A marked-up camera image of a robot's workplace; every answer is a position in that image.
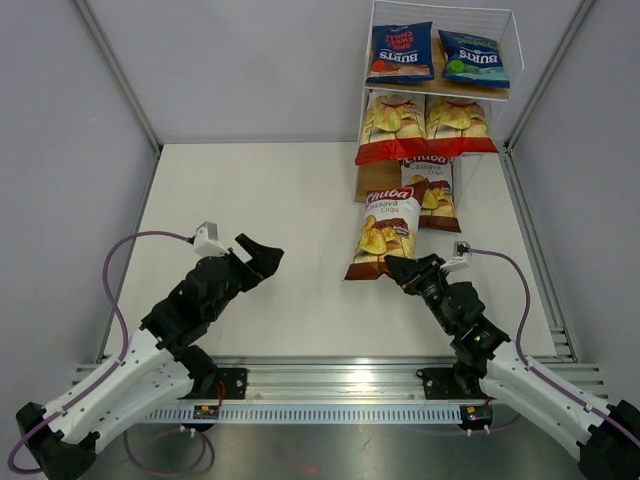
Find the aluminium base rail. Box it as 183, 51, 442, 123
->
67, 355, 611, 426

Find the left aluminium frame post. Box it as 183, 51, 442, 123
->
70, 0, 163, 158

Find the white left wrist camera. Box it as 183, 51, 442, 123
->
192, 221, 226, 258

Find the red Chuba bag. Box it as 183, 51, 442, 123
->
355, 91, 427, 166
425, 96, 498, 157

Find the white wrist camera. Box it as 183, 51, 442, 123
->
192, 221, 226, 258
441, 241, 471, 274

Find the right aluminium frame post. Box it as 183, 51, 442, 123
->
503, 0, 597, 153

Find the brown Chuba bag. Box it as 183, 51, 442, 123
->
344, 181, 427, 281
400, 155, 461, 233

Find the white wire wooden shelf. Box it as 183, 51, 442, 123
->
352, 0, 526, 215

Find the blue Burts spicy chilli bag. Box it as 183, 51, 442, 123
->
367, 22, 435, 84

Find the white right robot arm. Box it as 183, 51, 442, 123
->
386, 254, 639, 479

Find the blue Burts sea salt bag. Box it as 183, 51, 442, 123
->
438, 30, 510, 89

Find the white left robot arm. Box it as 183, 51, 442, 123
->
7, 226, 284, 479

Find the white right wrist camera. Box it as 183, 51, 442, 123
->
441, 241, 471, 274

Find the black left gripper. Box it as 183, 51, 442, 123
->
206, 234, 283, 323

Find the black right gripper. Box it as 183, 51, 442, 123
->
385, 253, 455, 334

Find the aluminium frame post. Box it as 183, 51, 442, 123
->
503, 0, 597, 153
70, 0, 163, 158

